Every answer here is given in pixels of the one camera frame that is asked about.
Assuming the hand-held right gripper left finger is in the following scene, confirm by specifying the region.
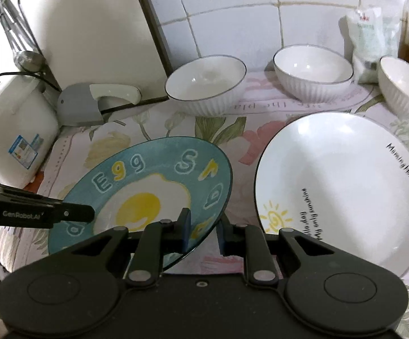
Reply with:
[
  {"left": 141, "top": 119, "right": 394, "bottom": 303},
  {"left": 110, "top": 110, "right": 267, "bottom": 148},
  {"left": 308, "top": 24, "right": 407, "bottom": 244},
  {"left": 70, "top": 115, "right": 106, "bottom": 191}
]
[{"left": 70, "top": 208, "right": 192, "bottom": 288}]

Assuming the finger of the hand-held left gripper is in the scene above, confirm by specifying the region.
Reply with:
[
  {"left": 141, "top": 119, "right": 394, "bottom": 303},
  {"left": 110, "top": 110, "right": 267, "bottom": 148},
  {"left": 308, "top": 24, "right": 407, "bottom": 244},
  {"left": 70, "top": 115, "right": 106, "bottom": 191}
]
[{"left": 51, "top": 201, "right": 96, "bottom": 224}]

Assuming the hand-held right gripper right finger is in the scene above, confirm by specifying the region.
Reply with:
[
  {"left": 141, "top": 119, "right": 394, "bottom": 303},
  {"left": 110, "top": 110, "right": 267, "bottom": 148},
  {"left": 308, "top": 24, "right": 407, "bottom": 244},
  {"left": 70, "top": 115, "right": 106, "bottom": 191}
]
[{"left": 217, "top": 219, "right": 334, "bottom": 288}]

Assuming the blue fried egg plate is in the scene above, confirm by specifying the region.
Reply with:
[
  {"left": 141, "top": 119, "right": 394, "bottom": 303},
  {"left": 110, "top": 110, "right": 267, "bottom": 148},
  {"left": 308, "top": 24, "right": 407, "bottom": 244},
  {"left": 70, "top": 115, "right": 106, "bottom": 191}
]
[{"left": 47, "top": 138, "right": 233, "bottom": 274}]

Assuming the white ribbed bowl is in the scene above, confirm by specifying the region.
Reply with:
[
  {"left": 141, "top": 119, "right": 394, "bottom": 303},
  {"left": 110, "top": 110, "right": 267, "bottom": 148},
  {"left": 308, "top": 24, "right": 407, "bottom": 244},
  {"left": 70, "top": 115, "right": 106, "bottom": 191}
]
[
  {"left": 164, "top": 55, "right": 247, "bottom": 116},
  {"left": 273, "top": 44, "right": 354, "bottom": 101},
  {"left": 377, "top": 56, "right": 409, "bottom": 121}
]

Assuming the white rice cooker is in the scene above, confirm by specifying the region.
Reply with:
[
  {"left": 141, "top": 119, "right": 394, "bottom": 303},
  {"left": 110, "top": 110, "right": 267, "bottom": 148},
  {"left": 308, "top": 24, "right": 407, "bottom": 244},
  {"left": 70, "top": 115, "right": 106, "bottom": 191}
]
[{"left": 0, "top": 74, "right": 61, "bottom": 189}]

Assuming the floral table cloth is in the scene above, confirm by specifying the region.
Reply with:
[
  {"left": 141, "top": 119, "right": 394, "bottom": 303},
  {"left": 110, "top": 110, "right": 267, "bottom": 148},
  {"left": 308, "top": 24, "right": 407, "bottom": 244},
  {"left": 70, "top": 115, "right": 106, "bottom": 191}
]
[{"left": 0, "top": 71, "right": 409, "bottom": 329}]

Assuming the grey white knife sharpener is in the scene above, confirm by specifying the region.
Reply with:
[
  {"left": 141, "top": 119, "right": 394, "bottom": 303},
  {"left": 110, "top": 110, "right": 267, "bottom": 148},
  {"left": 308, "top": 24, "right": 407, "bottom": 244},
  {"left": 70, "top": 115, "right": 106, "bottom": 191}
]
[{"left": 57, "top": 82, "right": 142, "bottom": 126}]

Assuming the white sun print plate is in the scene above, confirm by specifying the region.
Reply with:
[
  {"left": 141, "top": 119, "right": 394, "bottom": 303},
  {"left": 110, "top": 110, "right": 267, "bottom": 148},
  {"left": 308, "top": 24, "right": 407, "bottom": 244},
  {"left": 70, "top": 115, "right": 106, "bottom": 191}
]
[{"left": 254, "top": 112, "right": 409, "bottom": 278}]

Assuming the metal ladle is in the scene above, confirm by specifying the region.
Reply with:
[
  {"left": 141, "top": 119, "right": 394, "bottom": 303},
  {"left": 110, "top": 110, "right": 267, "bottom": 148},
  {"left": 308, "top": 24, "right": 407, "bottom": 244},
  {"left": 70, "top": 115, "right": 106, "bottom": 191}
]
[{"left": 0, "top": 0, "right": 47, "bottom": 70}]

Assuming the white cutting board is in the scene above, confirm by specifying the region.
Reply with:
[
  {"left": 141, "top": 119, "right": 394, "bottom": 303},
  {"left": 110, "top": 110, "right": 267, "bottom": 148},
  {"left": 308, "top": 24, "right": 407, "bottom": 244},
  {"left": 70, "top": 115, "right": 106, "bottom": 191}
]
[{"left": 18, "top": 0, "right": 173, "bottom": 104}]

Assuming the white green packet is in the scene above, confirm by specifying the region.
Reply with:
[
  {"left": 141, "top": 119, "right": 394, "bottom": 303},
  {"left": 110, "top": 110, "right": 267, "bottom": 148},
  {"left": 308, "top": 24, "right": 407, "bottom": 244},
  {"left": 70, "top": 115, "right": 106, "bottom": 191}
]
[{"left": 345, "top": 6, "right": 400, "bottom": 84}]

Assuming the black power cable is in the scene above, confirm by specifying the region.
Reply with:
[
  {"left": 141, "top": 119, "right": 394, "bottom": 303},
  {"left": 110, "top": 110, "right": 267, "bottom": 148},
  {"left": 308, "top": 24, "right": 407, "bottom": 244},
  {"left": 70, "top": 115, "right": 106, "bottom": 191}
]
[{"left": 0, "top": 71, "right": 61, "bottom": 94}]

